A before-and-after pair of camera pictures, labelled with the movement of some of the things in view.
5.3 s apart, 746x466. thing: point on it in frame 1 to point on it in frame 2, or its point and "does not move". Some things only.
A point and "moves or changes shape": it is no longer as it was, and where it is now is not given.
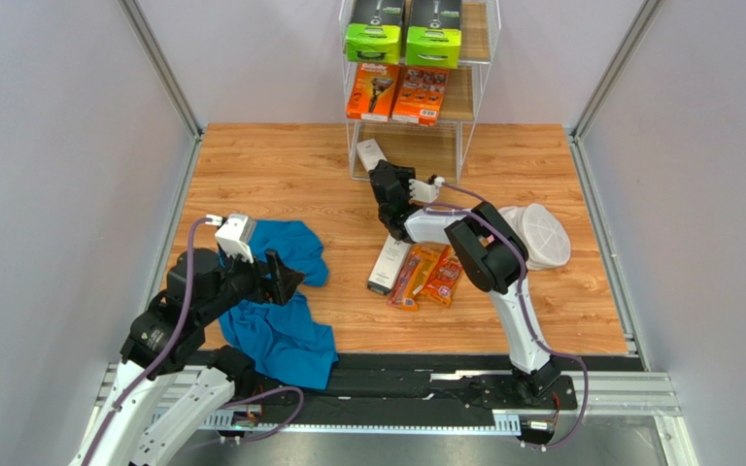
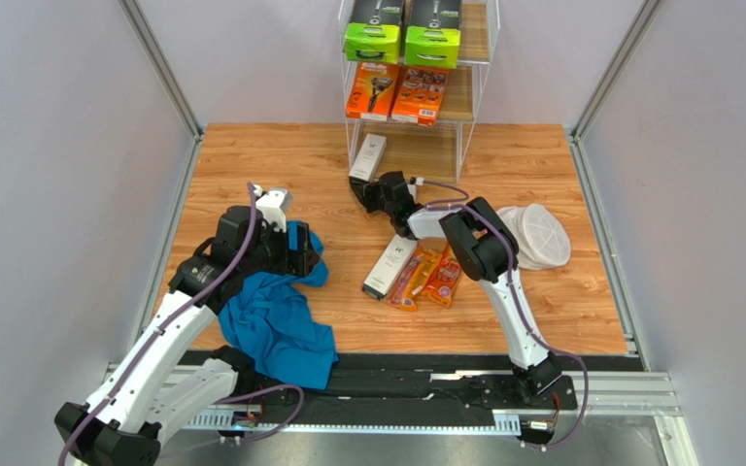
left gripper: [279, 286] to [298, 262]
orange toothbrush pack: [412, 276] does not move
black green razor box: [374, 31] does not move
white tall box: [389, 265] does not move
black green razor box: [434, 38] does not move
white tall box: [370, 153] moves or changes shape
